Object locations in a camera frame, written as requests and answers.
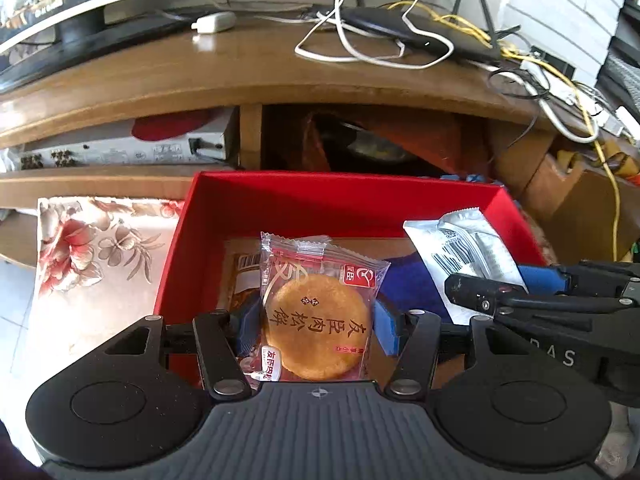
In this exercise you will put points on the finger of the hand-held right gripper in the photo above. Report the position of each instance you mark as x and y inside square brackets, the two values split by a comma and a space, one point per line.
[537, 280]
[475, 295]

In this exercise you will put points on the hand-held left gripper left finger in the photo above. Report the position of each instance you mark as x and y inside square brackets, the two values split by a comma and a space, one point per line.
[247, 332]

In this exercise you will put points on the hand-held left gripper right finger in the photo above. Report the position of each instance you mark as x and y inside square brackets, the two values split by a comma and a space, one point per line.
[389, 327]

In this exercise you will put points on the silver white cake packet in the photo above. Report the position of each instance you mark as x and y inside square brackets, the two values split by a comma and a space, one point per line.
[450, 240]

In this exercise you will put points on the round golden cake packet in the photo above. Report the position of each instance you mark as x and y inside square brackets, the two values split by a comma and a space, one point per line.
[315, 330]

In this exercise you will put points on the red cardboard box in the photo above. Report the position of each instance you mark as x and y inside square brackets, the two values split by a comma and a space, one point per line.
[300, 205]

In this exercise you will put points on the blue snack bag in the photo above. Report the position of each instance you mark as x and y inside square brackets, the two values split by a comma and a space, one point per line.
[415, 280]

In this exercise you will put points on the brown snack packet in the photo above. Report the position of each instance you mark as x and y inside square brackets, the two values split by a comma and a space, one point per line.
[245, 270]

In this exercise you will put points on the brown open-top box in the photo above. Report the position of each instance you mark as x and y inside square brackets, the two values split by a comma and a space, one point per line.
[565, 200]

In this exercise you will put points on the blue crinkled fabric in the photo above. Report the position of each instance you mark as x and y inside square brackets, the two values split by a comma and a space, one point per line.
[470, 178]

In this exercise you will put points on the yellow brown bag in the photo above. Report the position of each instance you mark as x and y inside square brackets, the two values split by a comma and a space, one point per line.
[575, 160]

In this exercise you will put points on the floral cloth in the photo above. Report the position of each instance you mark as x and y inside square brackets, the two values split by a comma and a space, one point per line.
[100, 270]

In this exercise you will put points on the orange bag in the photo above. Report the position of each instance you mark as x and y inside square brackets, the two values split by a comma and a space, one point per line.
[420, 135]

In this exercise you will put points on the white power strip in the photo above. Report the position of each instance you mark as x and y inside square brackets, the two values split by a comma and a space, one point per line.
[565, 91]

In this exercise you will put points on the silver media player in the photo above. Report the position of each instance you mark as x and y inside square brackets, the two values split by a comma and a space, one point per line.
[125, 152]

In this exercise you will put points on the red round cloth item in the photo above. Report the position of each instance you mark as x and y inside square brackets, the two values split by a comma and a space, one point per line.
[170, 125]

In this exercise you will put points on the black router with antennas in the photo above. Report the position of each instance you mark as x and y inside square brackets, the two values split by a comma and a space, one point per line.
[450, 35]

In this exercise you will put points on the wooden TV stand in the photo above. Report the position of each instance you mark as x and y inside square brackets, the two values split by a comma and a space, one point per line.
[200, 70]

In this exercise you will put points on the white slatted panel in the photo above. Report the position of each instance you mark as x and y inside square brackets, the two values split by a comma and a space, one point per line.
[555, 5]

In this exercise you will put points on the white power adapter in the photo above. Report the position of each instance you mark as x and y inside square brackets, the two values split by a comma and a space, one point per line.
[214, 22]

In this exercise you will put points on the black flat television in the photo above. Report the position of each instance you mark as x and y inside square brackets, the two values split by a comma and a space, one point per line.
[75, 15]

